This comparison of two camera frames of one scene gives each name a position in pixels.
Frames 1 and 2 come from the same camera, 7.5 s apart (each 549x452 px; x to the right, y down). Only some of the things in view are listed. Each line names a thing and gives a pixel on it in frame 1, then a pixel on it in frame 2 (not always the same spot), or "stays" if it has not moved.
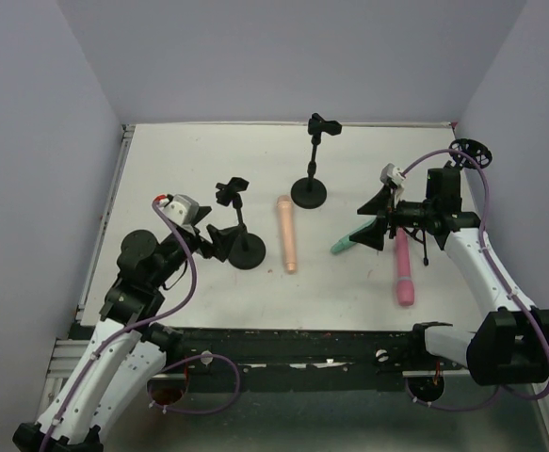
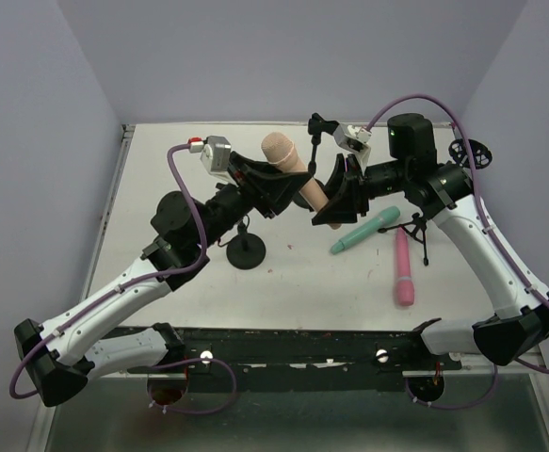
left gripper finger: [221, 239] to [274, 193]
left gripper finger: [196, 212] to [250, 169]
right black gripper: [388, 218] to [359, 186]
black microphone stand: [311, 193] stays
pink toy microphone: [405, 290] stays
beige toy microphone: [284, 203] to [279, 149]
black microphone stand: [246, 251] stays
